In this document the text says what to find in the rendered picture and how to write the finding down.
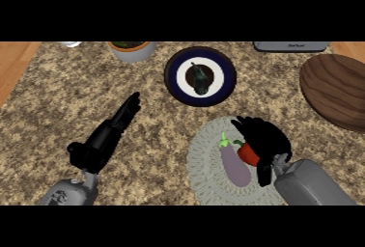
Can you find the round grey woven placemat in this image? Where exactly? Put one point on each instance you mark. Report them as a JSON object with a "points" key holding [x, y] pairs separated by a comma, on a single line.
{"points": [[208, 173]]}

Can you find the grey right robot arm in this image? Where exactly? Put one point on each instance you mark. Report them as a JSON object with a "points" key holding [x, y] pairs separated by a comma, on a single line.
{"points": [[310, 183]]}

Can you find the red bell pepper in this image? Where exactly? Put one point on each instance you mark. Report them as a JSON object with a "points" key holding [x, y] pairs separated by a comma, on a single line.
{"points": [[246, 153]]}

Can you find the grey appliance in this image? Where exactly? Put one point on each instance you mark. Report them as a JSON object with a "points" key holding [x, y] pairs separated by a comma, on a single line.
{"points": [[291, 47]]}

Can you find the dark blue and white bowl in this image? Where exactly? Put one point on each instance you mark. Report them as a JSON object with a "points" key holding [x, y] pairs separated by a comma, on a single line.
{"points": [[199, 76]]}

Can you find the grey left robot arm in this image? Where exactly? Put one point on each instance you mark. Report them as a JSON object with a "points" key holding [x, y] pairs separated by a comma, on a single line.
{"points": [[71, 191]]}

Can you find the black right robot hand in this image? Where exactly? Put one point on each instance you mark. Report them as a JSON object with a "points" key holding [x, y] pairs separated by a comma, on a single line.
{"points": [[266, 138]]}

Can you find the grey plant pot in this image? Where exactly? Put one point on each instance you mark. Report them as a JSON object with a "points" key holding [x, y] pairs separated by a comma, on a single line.
{"points": [[133, 51]]}

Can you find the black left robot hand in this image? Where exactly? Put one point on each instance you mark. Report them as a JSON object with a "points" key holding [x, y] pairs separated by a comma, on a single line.
{"points": [[102, 139]]}

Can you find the clear glass object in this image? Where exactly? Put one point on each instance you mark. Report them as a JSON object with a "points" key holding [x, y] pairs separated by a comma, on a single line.
{"points": [[71, 43]]}

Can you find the dark green vegetable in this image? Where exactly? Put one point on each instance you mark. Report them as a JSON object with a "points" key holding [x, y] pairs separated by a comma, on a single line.
{"points": [[199, 78]]}

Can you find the purple eggplant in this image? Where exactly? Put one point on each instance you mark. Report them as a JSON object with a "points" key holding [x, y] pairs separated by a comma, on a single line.
{"points": [[235, 164]]}

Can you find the round brown wooden board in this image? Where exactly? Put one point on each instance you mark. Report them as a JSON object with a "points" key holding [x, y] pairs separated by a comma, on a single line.
{"points": [[334, 91]]}

